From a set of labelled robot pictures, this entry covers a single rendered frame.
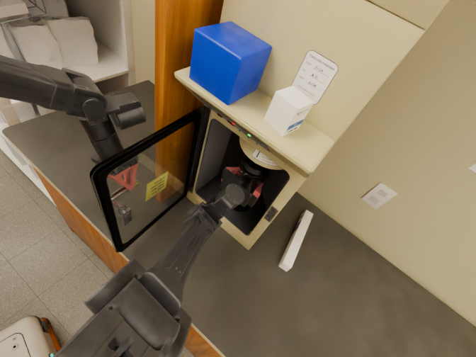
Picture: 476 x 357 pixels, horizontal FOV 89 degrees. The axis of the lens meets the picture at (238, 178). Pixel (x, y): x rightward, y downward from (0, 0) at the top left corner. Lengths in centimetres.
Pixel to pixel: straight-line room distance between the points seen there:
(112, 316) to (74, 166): 87
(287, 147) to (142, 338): 33
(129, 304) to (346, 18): 46
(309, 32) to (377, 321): 96
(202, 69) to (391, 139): 69
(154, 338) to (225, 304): 58
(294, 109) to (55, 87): 39
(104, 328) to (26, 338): 133
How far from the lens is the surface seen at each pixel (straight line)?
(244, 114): 45
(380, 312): 115
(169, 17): 54
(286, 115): 42
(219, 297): 86
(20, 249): 208
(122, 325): 28
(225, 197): 60
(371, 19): 45
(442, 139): 95
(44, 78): 52
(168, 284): 34
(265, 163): 64
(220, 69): 44
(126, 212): 64
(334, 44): 46
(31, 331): 160
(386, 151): 99
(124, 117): 60
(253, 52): 44
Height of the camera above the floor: 177
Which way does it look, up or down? 49 degrees down
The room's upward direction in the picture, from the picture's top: 24 degrees clockwise
